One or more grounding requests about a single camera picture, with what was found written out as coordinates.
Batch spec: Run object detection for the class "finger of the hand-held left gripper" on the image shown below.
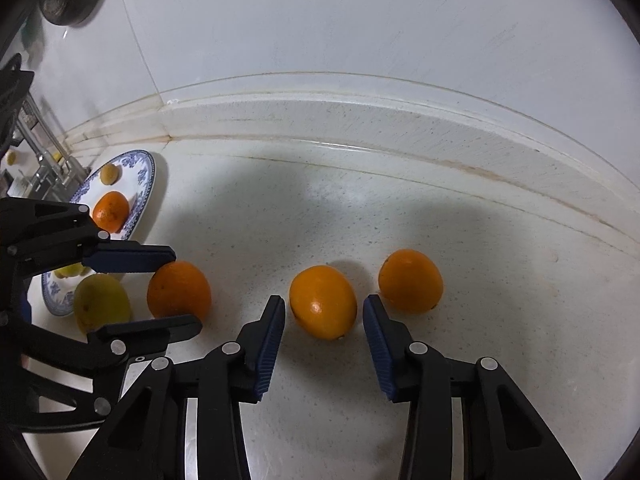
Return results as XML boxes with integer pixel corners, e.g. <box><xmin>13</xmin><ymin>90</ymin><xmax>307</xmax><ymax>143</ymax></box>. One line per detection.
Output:
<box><xmin>0</xmin><ymin>197</ymin><xmax>177</xmax><ymax>279</ymax></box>
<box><xmin>0</xmin><ymin>312</ymin><xmax>203</xmax><ymax>434</ymax></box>

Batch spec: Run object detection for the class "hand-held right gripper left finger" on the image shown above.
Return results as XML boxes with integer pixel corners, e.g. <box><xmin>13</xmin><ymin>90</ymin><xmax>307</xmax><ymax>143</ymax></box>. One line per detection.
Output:
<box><xmin>67</xmin><ymin>294</ymin><xmax>287</xmax><ymax>480</ymax></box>

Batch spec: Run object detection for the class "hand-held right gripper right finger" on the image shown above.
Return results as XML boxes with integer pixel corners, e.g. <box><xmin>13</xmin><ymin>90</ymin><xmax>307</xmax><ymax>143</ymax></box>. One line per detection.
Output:
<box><xmin>362</xmin><ymin>293</ymin><xmax>582</xmax><ymax>480</ymax></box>

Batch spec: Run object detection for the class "large orange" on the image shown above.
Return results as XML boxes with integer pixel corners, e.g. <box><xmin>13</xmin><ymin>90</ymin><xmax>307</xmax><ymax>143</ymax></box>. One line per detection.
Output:
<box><xmin>91</xmin><ymin>190</ymin><xmax>131</xmax><ymax>234</ymax></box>

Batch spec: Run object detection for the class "large green pear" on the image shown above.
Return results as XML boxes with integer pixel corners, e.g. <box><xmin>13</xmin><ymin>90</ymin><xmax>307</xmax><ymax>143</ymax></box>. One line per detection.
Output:
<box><xmin>73</xmin><ymin>273</ymin><xmax>133</xmax><ymax>336</ymax></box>

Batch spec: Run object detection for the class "medium orange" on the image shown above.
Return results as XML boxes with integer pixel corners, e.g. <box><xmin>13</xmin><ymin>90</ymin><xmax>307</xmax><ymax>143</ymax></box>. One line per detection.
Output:
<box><xmin>146</xmin><ymin>260</ymin><xmax>213</xmax><ymax>322</ymax></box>

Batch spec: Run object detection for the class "small yellow pear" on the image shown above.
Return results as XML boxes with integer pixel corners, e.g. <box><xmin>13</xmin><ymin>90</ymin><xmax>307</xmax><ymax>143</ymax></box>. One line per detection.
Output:
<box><xmin>52</xmin><ymin>261</ymin><xmax>96</xmax><ymax>280</ymax></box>

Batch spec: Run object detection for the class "blue rimmed white plate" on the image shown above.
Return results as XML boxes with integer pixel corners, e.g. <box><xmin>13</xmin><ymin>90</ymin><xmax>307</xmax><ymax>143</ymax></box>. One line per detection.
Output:
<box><xmin>40</xmin><ymin>148</ymin><xmax>157</xmax><ymax>318</ymax></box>

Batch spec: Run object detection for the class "small orange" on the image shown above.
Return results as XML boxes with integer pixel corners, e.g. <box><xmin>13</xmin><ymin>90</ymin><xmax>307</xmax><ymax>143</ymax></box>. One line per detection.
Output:
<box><xmin>288</xmin><ymin>264</ymin><xmax>359</xmax><ymax>342</ymax></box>
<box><xmin>378</xmin><ymin>248</ymin><xmax>445</xmax><ymax>315</ymax></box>

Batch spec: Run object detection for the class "tall steel faucet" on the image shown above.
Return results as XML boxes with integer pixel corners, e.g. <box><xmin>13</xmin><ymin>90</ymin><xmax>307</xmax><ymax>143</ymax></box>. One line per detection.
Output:
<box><xmin>19</xmin><ymin>94</ymin><xmax>64</xmax><ymax>199</ymax></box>

